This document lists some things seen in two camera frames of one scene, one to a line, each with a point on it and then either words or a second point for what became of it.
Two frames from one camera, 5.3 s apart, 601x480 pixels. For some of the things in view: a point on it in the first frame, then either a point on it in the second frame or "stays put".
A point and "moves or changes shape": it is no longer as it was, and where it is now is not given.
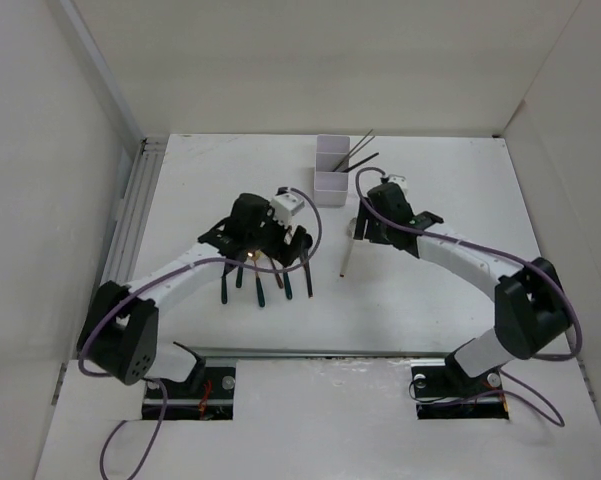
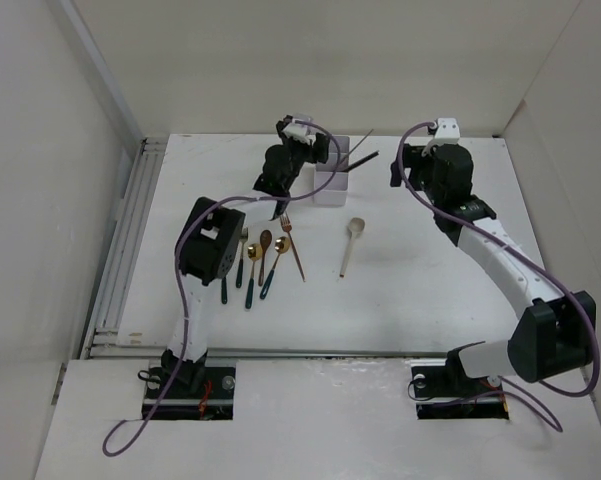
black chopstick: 361,162 stays put
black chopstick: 361,163 stays put
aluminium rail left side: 131,211 stays put
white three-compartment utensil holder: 331,188 stays put
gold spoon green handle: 287,286 -> 281,245
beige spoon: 350,230 stays put
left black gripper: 277,250 -> 312,154
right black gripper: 371,233 -> 412,158
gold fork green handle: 224,289 stays put
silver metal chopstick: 354,153 moves or changes shape
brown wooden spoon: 280,283 -> 265,241
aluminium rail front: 328,353 stays put
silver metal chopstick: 352,151 stays put
